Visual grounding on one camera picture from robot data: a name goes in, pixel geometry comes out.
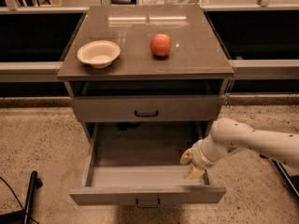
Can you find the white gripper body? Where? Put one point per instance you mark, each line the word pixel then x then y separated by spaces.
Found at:
pixel 197 157

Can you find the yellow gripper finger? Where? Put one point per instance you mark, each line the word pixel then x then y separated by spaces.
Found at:
pixel 195 172
pixel 186 157

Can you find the grey drawer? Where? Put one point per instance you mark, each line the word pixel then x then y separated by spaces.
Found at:
pixel 139 165
pixel 147 108

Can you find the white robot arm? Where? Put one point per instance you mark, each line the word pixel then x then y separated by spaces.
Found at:
pixel 227 137

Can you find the grey drawer cabinet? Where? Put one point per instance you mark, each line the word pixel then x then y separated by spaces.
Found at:
pixel 196 64

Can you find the grey top drawer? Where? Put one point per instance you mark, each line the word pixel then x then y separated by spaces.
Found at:
pixel 147 108

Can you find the black base leg right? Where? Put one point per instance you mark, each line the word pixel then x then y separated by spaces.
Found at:
pixel 291 180

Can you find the black base leg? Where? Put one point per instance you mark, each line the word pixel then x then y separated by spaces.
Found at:
pixel 24 215
pixel 291 180

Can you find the red apple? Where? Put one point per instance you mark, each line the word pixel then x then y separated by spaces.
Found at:
pixel 160 45

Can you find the white paper bowl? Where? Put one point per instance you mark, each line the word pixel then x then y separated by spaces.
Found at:
pixel 99 54

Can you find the black base leg left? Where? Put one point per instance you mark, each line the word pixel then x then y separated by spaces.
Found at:
pixel 24 215

